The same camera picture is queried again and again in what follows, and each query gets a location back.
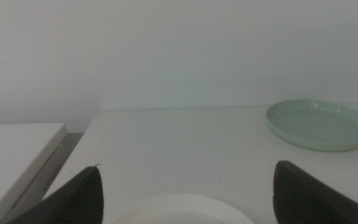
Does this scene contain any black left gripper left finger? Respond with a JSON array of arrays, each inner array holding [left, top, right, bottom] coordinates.
[[6, 164, 104, 224]]

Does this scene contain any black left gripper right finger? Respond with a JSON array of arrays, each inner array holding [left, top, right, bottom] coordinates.
[[272, 160, 358, 224]]

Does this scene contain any pale green shallow bowl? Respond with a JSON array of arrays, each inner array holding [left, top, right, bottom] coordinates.
[[265, 99, 358, 152]]

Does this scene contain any white shallow bowl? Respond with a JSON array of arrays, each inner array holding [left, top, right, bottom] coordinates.
[[109, 193, 255, 224]]

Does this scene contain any white side table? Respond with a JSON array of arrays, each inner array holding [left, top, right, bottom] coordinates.
[[0, 123, 68, 224]]

